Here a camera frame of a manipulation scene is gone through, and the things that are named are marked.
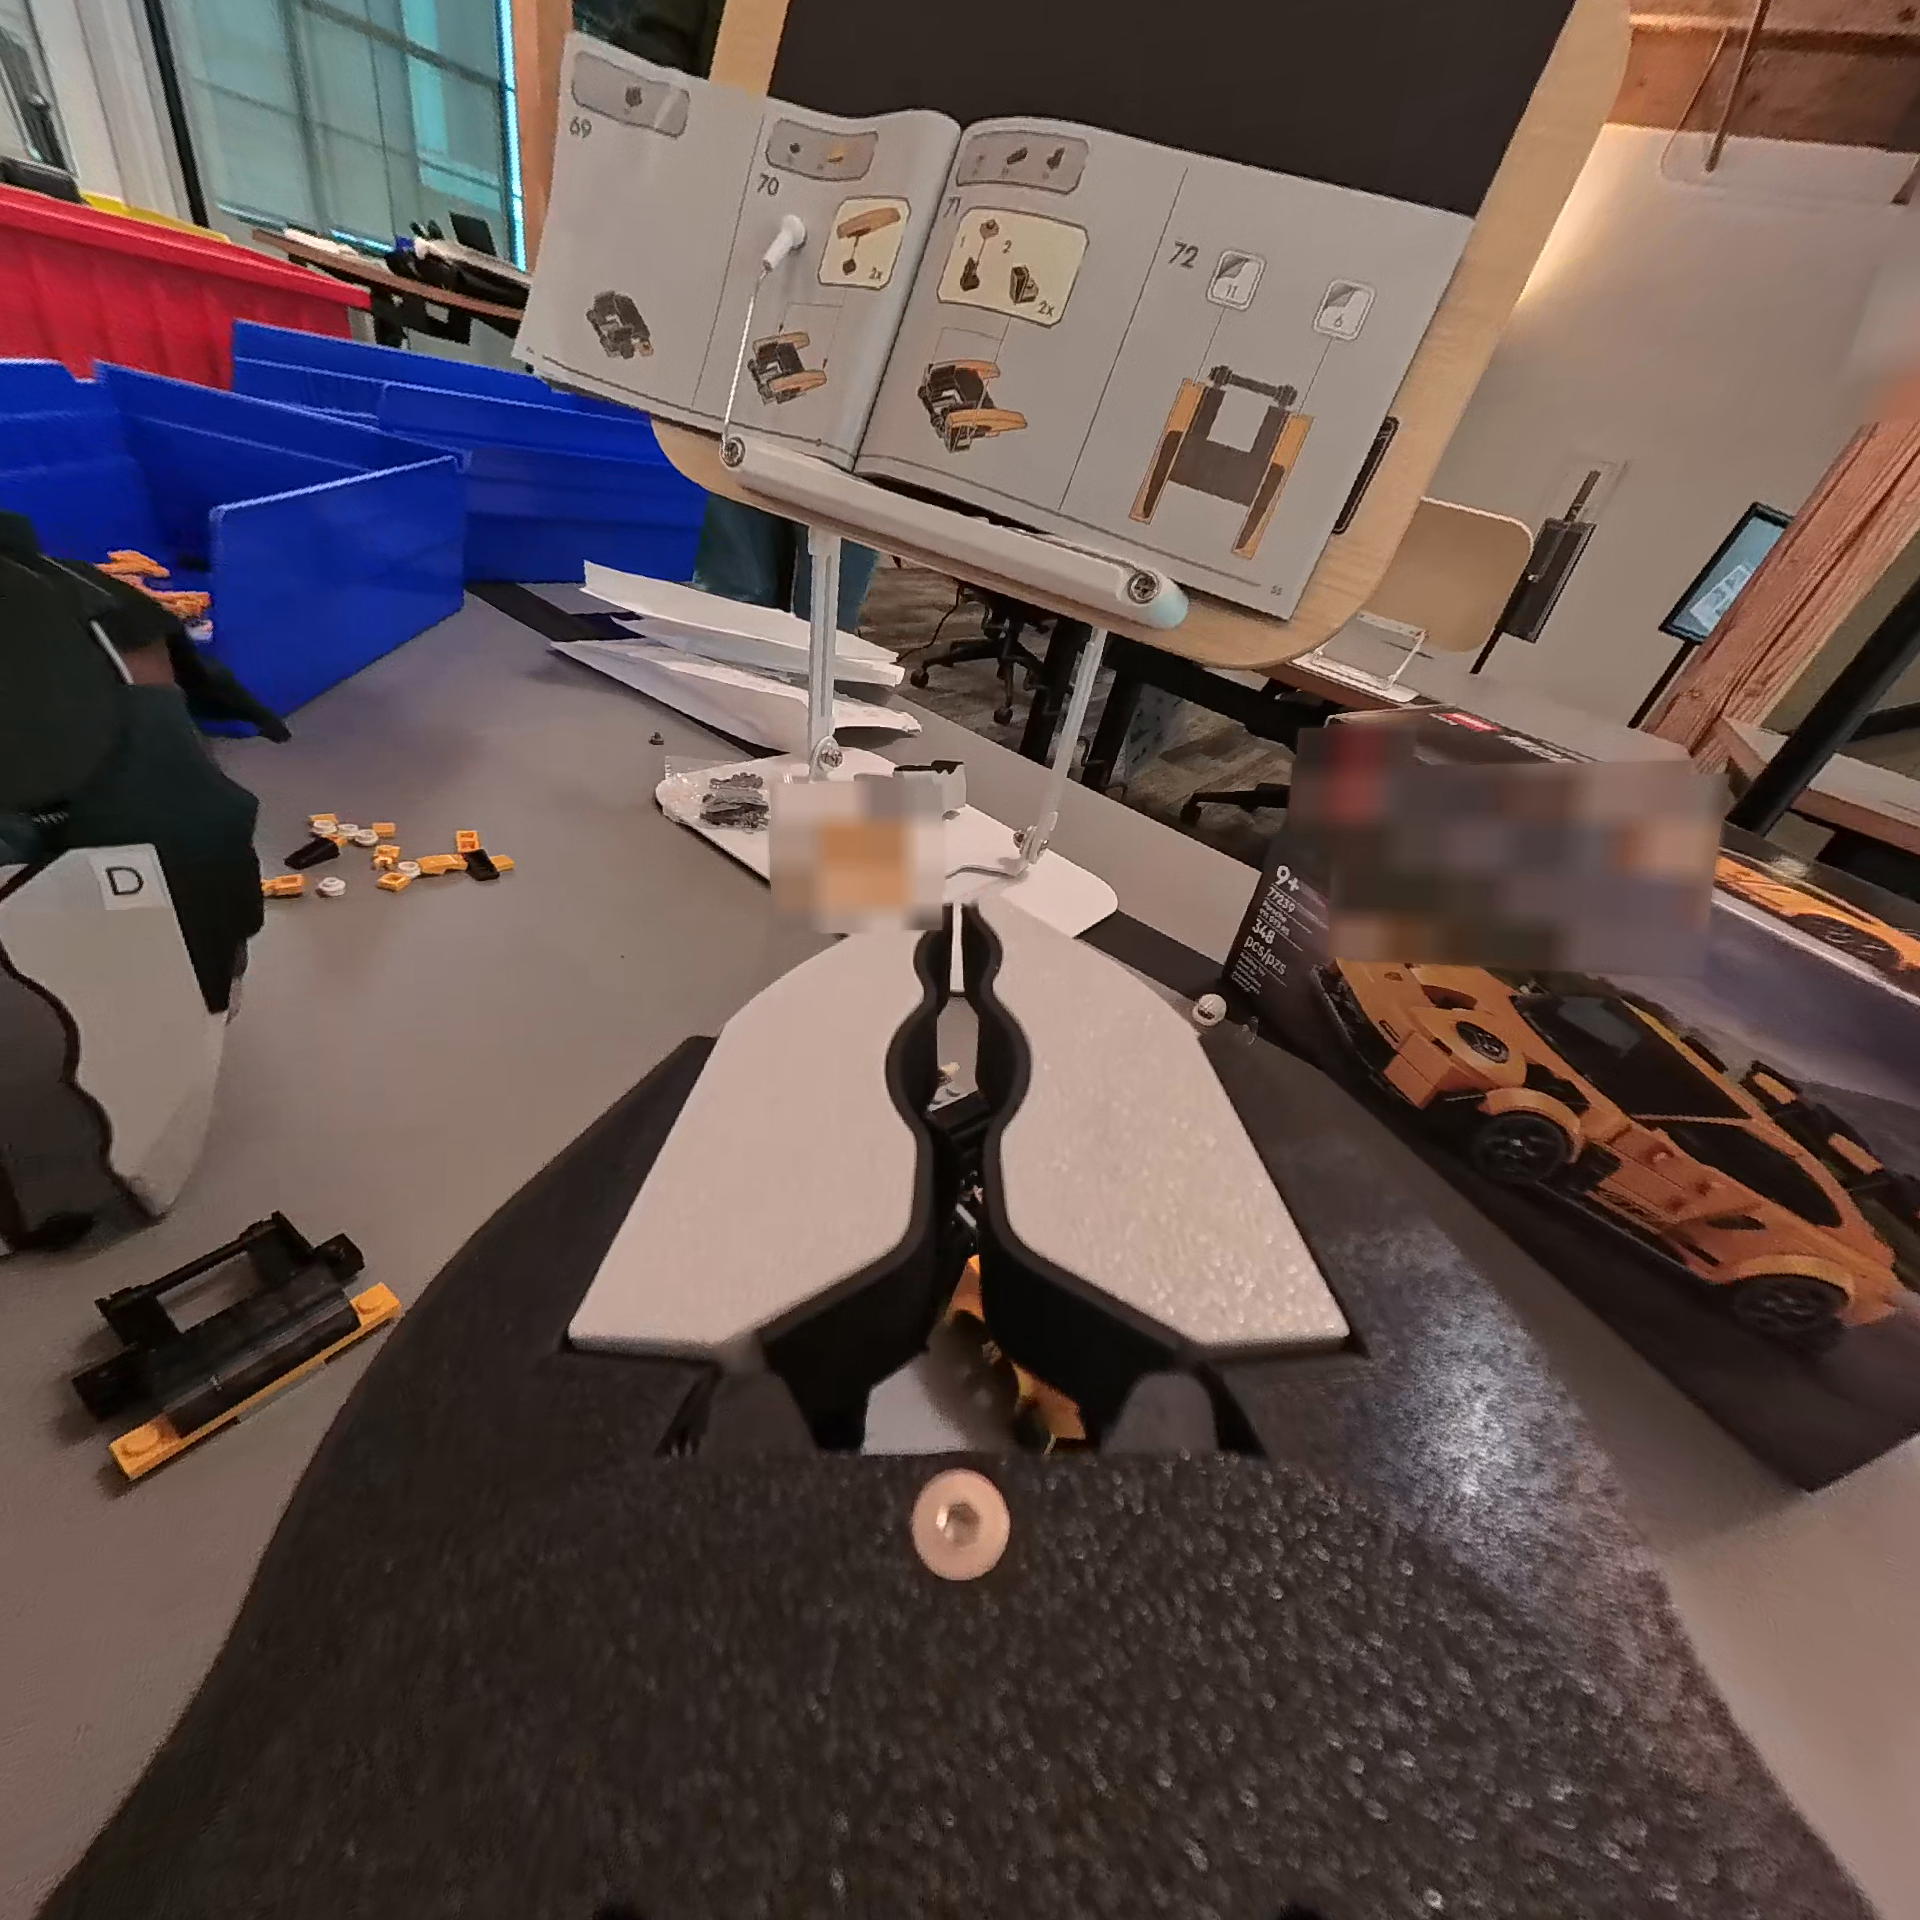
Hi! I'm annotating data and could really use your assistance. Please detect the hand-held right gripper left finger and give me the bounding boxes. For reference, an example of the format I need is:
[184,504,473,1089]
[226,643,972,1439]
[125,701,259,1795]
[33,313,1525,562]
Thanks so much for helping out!
[568,919,963,1455]

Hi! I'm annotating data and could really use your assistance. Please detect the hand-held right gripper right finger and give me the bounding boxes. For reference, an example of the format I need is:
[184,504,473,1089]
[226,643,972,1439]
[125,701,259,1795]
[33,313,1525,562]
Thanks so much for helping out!
[966,903,1356,1455]

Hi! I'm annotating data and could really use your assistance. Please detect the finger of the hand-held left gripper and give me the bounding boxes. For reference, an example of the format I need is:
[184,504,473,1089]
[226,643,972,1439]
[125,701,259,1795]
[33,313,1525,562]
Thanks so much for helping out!
[0,844,245,1220]

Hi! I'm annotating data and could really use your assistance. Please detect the black lego subassembly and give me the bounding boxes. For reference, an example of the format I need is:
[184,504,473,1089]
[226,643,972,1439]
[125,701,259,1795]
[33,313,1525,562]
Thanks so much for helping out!
[72,1211,404,1484]

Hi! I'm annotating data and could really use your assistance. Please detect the lego instruction booklet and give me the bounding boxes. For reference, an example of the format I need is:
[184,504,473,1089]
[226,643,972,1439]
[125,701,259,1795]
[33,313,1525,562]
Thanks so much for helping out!
[512,33,1480,620]

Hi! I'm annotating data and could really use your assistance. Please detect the heap of orange lego parts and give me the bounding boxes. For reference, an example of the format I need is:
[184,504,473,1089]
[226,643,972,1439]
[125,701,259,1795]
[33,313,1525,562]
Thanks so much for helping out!
[93,547,214,641]

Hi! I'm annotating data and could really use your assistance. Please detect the pile of loose lego pieces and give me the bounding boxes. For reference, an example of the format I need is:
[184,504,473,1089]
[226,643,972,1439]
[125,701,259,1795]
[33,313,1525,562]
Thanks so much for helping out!
[259,809,520,903]

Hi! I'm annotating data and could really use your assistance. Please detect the lego set box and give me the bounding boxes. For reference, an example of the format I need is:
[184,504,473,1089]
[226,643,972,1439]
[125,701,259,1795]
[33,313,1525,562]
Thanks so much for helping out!
[1218,705,1920,1490]

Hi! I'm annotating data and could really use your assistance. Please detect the blue plastic bin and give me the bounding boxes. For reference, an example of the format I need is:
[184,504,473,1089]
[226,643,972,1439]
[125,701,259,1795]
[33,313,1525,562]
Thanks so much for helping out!
[0,359,470,737]
[232,319,707,587]

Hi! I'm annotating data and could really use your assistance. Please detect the red plastic bin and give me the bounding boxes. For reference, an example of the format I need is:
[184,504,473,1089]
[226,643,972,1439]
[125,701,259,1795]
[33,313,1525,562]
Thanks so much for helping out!
[0,183,374,396]

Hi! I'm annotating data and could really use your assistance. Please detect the black office chair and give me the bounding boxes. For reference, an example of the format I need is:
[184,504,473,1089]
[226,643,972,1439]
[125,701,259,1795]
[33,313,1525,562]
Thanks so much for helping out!
[907,576,1051,737]

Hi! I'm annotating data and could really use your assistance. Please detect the clear acrylic sign holder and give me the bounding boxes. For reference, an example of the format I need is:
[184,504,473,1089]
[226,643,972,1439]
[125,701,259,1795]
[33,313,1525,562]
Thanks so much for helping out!
[1318,615,1426,699]

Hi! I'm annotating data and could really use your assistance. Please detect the wooden-edged background desk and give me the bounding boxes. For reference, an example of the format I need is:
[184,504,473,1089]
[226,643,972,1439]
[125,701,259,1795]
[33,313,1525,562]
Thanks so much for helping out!
[257,210,528,354]

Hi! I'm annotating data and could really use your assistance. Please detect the large window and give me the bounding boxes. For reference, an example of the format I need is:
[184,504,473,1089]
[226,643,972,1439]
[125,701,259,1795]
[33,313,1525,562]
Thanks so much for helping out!
[152,0,520,265]

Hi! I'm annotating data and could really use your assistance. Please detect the wooden table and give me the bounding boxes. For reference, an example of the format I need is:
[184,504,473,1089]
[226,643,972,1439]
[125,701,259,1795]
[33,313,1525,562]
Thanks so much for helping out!
[1716,717,1920,857]

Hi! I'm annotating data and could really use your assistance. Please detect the reddish wooden beam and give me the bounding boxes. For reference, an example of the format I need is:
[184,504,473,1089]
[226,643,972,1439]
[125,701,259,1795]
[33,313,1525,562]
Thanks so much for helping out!
[1641,420,1920,752]

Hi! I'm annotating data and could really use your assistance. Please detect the tabletop book stand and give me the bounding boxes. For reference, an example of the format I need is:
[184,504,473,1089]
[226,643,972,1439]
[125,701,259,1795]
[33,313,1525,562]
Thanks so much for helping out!
[651,0,1636,939]

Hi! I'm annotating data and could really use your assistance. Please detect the black wall device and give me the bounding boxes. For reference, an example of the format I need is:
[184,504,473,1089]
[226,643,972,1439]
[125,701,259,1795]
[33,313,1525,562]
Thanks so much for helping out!
[1500,469,1601,648]

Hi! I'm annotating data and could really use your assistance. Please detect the wall-mounted screen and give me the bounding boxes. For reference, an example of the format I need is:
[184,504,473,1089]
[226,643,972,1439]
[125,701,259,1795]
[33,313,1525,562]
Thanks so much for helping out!
[1658,504,1794,648]

